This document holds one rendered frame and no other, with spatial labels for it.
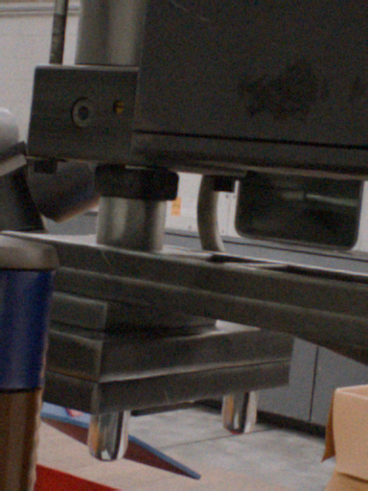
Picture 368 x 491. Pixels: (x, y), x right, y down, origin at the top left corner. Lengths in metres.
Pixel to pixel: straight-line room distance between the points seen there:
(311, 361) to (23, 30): 5.46
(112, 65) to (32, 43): 9.77
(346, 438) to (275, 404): 2.98
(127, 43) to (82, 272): 0.12
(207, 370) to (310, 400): 5.29
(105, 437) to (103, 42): 0.20
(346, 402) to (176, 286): 2.50
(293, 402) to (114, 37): 5.40
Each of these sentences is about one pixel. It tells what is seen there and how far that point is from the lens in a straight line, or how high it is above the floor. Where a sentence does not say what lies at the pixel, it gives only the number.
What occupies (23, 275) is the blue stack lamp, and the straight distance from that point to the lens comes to 0.33.
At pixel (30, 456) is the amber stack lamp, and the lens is 0.34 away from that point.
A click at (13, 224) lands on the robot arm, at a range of 0.94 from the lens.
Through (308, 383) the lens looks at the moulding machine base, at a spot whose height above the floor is 0.28.
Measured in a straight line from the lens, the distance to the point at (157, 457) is 0.81.
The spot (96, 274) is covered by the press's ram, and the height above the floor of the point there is 1.17.
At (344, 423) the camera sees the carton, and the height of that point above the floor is 0.64.
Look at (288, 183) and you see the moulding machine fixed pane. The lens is 6.01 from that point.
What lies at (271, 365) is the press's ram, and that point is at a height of 1.12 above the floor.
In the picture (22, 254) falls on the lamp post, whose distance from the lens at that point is 0.32.
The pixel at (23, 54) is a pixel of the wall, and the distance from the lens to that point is 10.43.
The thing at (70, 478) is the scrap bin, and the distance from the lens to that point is 1.01.
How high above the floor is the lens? 1.22
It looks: 3 degrees down
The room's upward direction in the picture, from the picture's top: 6 degrees clockwise
